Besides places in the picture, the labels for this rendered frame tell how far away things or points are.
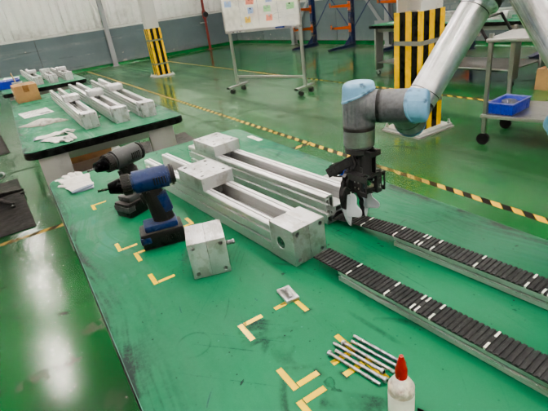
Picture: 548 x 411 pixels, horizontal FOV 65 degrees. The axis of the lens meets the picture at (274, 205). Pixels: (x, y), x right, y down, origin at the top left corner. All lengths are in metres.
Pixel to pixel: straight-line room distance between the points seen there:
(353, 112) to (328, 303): 0.43
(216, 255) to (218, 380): 0.33
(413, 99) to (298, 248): 0.41
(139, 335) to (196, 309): 0.13
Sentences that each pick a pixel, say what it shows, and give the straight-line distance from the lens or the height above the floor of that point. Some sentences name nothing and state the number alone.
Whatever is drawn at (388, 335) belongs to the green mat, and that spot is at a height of 0.78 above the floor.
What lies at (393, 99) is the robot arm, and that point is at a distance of 0.99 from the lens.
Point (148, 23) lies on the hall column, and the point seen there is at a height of 1.22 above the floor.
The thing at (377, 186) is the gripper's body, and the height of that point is 0.91.
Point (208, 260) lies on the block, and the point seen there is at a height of 0.82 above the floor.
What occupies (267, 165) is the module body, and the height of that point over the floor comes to 0.85.
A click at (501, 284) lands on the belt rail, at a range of 0.97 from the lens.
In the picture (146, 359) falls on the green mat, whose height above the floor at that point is 0.78.
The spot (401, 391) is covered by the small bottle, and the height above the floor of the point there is 0.85.
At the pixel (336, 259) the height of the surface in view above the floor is 0.81.
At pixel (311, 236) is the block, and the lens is 1.02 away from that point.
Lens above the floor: 1.35
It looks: 26 degrees down
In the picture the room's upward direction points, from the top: 8 degrees counter-clockwise
